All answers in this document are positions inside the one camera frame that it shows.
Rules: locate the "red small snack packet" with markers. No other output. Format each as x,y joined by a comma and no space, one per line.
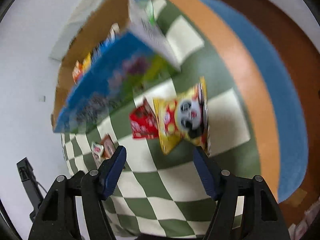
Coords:
143,122

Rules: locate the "yellow panda snack bag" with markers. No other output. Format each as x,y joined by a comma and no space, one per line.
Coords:
183,117

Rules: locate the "yellow chocolate snack bag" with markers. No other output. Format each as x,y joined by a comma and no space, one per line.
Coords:
86,64

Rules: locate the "small white pink packet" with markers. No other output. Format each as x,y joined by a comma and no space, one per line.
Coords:
97,151

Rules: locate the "brown small snack packet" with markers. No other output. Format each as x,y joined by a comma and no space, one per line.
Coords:
108,145

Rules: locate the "green white checkered cushion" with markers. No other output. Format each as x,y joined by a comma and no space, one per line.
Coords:
159,191

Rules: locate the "blue bed sheet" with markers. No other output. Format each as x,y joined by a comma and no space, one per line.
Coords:
256,120

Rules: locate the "orange red snack bag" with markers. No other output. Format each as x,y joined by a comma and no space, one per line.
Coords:
77,72

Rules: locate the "brown cardboard box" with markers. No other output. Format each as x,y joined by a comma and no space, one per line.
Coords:
129,54

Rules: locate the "white wall switch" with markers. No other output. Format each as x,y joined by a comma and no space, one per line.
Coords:
42,98

